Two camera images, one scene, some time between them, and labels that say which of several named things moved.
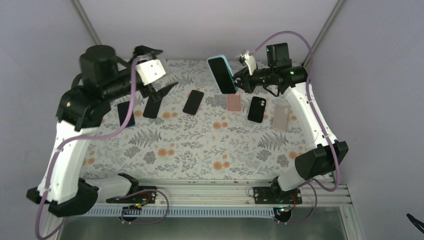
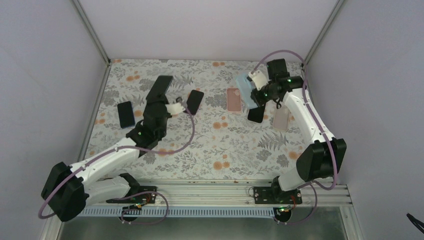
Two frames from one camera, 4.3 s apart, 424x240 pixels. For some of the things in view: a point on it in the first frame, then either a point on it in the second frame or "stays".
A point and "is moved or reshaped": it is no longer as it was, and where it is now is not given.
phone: [223, 75] is moved or reshaped
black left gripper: [142, 51] -> [158, 100]
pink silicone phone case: [234, 103] stays
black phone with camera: [257, 109] stays
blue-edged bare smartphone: [123, 109] stays
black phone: [193, 102] stays
